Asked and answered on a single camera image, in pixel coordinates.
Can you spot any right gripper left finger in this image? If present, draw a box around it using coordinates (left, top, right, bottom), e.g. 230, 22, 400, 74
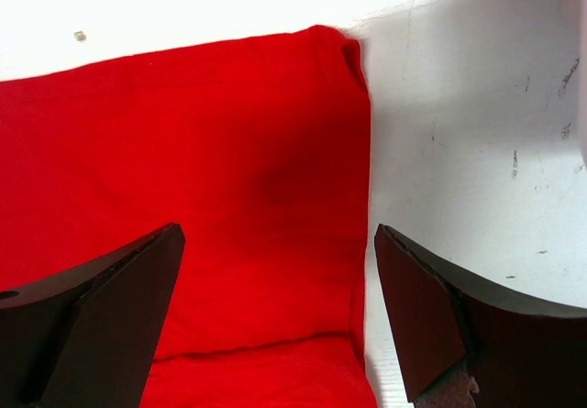
1, 224, 185, 408

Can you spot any red t shirt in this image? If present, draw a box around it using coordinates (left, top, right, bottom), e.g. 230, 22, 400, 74
1, 26, 376, 407

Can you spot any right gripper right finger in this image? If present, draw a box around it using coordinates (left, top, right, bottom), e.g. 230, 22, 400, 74
374, 225, 586, 407

